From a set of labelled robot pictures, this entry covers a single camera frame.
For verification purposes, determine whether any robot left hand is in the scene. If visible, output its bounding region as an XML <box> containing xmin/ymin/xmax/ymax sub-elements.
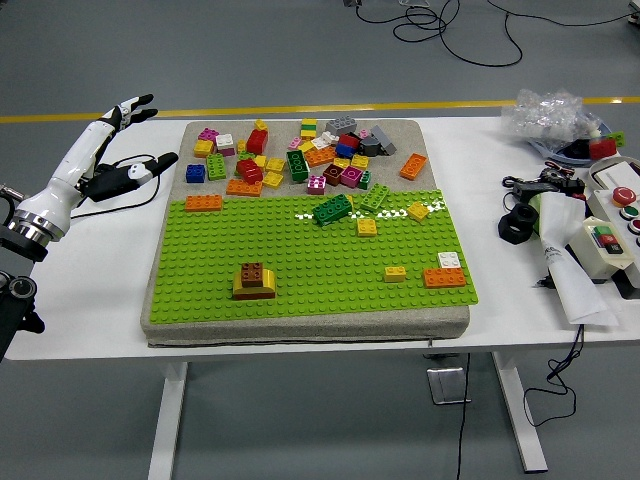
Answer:
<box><xmin>17</xmin><ymin>93</ymin><xmax>180</xmax><ymax>237</ymax></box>

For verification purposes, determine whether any tall red brick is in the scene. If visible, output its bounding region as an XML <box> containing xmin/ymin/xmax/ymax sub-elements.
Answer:
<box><xmin>246</xmin><ymin>128</ymin><xmax>270</xmax><ymax>156</ymax></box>

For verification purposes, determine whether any brown 2x2 brick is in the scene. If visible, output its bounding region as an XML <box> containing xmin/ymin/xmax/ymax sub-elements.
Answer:
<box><xmin>240</xmin><ymin>262</ymin><xmax>266</xmax><ymax>288</ymax></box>

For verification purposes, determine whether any white flat box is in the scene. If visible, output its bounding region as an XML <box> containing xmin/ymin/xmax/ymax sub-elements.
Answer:
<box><xmin>588</xmin><ymin>156</ymin><xmax>640</xmax><ymax>194</ymax></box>

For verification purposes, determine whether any orange 2x4 brick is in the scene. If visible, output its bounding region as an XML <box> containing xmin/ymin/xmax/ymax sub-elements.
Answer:
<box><xmin>185</xmin><ymin>194</ymin><xmax>224</xmax><ymax>213</ymax></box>
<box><xmin>422</xmin><ymin>267</ymin><xmax>468</xmax><ymax>290</ymax></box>
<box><xmin>225</xmin><ymin>178</ymin><xmax>264</xmax><ymax>198</ymax></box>
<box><xmin>303</xmin><ymin>145</ymin><xmax>338</xmax><ymax>169</ymax></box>

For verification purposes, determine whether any large black nut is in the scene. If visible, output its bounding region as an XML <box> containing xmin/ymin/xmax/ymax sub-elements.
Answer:
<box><xmin>497</xmin><ymin>203</ymin><xmax>540</xmax><ymax>245</ymax></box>

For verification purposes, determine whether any dark grey long brick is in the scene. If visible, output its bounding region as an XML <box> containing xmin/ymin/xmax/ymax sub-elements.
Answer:
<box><xmin>369</xmin><ymin>124</ymin><xmax>398</xmax><ymax>155</ymax></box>

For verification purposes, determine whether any grey control box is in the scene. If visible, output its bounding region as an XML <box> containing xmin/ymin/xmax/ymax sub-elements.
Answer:
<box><xmin>585</xmin><ymin>185</ymin><xmax>640</xmax><ymax>301</ymax></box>

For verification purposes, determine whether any yellow arched brick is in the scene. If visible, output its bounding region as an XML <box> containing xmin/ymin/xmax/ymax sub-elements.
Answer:
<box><xmin>232</xmin><ymin>268</ymin><xmax>277</xmax><ymax>296</ymax></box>

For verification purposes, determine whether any black hanging cable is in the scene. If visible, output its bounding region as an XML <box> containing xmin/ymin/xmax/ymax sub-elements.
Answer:
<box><xmin>452</xmin><ymin>352</ymin><xmax>472</xmax><ymax>480</ymax></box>

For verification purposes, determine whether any green sheet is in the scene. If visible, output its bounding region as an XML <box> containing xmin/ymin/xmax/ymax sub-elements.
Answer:
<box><xmin>528</xmin><ymin>194</ymin><xmax>545</xmax><ymax>236</ymax></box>

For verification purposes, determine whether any red emergency stop button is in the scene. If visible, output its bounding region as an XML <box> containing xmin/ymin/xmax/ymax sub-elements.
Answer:
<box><xmin>610</xmin><ymin>186</ymin><xmax>639</xmax><ymax>208</ymax></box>

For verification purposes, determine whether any white paper bag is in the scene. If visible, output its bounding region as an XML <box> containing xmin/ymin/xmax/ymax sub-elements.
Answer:
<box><xmin>537</xmin><ymin>192</ymin><xmax>620</xmax><ymax>327</ymax></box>

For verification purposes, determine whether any black plug cord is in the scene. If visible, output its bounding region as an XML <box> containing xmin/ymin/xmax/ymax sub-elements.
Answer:
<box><xmin>71</xmin><ymin>153</ymin><xmax>162</xmax><ymax>220</ymax></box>

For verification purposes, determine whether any green baseplate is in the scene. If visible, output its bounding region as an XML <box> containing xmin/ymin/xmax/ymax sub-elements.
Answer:
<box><xmin>148</xmin><ymin>188</ymin><xmax>480</xmax><ymax>325</ymax></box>

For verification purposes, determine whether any white switch box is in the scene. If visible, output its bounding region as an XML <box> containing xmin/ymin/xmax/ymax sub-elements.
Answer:
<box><xmin>568</xmin><ymin>217</ymin><xmax>635</xmax><ymax>284</ymax></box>

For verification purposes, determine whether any grey 2x4 brick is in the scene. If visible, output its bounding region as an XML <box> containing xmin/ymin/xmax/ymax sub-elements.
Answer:
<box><xmin>325</xmin><ymin>115</ymin><xmax>358</xmax><ymax>136</ymax></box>

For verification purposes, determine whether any white table leg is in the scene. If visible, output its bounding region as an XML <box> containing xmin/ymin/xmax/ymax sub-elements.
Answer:
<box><xmin>490</xmin><ymin>351</ymin><xmax>549</xmax><ymax>474</ymax></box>
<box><xmin>147</xmin><ymin>360</ymin><xmax>189</xmax><ymax>480</ymax></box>

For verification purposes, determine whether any blue basin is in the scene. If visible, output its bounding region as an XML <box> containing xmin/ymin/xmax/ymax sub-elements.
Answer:
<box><xmin>528</xmin><ymin>122</ymin><xmax>624</xmax><ymax>164</ymax></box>

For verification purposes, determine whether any black looped cable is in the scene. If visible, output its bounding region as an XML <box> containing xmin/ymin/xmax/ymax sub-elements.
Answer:
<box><xmin>523</xmin><ymin>324</ymin><xmax>586</xmax><ymax>428</ymax></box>

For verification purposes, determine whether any black power adapter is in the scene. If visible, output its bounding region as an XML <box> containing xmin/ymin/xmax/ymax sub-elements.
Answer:
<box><xmin>512</xmin><ymin>180</ymin><xmax>560</xmax><ymax>198</ymax></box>

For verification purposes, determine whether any dark green 2x4 brick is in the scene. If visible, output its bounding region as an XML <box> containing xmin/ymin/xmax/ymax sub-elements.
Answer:
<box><xmin>312</xmin><ymin>193</ymin><xmax>353</xmax><ymax>227</ymax></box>
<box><xmin>286</xmin><ymin>148</ymin><xmax>312</xmax><ymax>184</ymax></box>

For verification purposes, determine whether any clear bubble wrap bag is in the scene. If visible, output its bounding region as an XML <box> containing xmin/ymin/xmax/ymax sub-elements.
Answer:
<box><xmin>501</xmin><ymin>88</ymin><xmax>607</xmax><ymax>151</ymax></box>

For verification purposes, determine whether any black floor cable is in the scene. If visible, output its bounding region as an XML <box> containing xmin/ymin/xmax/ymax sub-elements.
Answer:
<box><xmin>353</xmin><ymin>0</ymin><xmax>640</xmax><ymax>69</ymax></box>

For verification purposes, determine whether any metal floor plate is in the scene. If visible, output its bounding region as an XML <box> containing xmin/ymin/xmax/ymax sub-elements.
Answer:
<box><xmin>426</xmin><ymin>367</ymin><xmax>472</xmax><ymax>406</ymax></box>

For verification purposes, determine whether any black servo module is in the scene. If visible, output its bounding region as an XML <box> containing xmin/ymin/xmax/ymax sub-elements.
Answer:
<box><xmin>557</xmin><ymin>175</ymin><xmax>587</xmax><ymax>202</ymax></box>

